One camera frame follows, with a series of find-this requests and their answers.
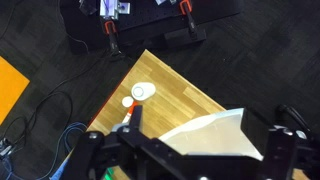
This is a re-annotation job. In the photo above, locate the blue cable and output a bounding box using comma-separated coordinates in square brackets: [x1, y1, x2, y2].
[44, 121, 88, 180]

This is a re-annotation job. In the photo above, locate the black floor cable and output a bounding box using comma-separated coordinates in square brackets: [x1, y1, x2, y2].
[0, 49, 111, 158]

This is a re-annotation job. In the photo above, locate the grey cable connector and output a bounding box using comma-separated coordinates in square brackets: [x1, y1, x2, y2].
[0, 136, 16, 158]

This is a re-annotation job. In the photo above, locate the small white round cap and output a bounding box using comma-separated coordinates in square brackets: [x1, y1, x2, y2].
[121, 96, 134, 108]

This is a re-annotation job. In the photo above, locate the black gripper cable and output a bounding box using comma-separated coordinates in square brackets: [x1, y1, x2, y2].
[278, 103, 311, 132]

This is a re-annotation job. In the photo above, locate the orange black bar clamp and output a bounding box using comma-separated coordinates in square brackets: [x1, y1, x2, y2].
[103, 20, 123, 61]
[178, 0, 207, 43]

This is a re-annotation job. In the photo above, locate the white marker with orange cap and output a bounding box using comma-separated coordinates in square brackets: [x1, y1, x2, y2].
[121, 101, 139, 125]

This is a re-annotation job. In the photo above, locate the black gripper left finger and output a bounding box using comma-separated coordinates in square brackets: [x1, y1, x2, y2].
[129, 105, 144, 134]

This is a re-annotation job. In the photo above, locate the white paper sheet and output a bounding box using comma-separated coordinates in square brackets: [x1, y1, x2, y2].
[159, 107, 264, 162]

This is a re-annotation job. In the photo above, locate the aluminium extrusion profile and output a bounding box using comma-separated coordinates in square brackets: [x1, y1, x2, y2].
[99, 0, 132, 19]

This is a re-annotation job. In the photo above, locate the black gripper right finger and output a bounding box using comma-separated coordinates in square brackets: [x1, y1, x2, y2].
[240, 107, 274, 161]

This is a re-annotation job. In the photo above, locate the orange floor sheet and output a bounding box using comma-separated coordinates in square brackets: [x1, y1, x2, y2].
[0, 55, 31, 126]

